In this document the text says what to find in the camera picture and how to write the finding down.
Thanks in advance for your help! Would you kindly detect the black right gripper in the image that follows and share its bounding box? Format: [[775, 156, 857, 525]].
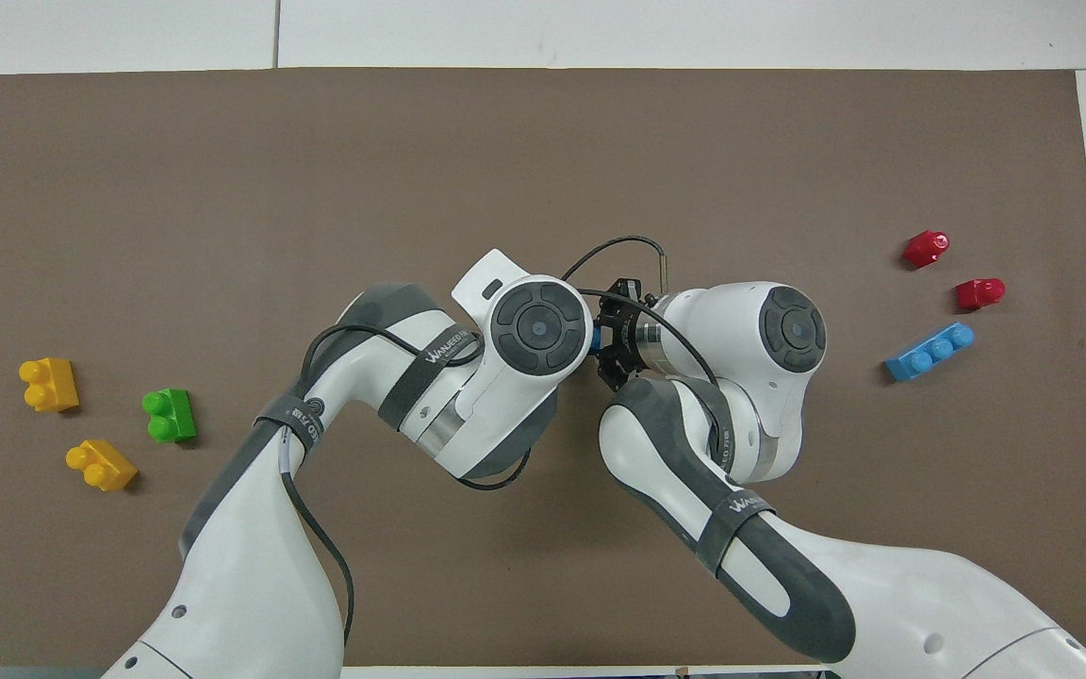
[[597, 277, 665, 393]]

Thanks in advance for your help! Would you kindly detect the brown table mat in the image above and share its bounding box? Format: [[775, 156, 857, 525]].
[[0, 66, 1086, 666]]

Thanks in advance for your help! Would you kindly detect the red one-stud toy brick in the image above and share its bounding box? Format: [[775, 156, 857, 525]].
[[955, 277, 1008, 312], [901, 230, 951, 271]]

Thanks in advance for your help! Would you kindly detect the green two-stud toy brick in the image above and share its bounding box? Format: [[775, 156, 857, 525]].
[[142, 389, 197, 444]]

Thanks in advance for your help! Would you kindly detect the yellow two-stud toy brick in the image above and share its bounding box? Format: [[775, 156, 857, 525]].
[[19, 357, 80, 414], [66, 439, 139, 492]]

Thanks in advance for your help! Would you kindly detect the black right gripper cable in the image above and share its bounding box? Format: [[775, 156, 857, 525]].
[[560, 236, 723, 388]]

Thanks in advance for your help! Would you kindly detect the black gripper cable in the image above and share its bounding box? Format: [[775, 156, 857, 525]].
[[281, 323, 533, 652], [560, 236, 723, 388]]

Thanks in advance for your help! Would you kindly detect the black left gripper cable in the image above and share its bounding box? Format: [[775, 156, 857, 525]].
[[281, 323, 533, 652]]

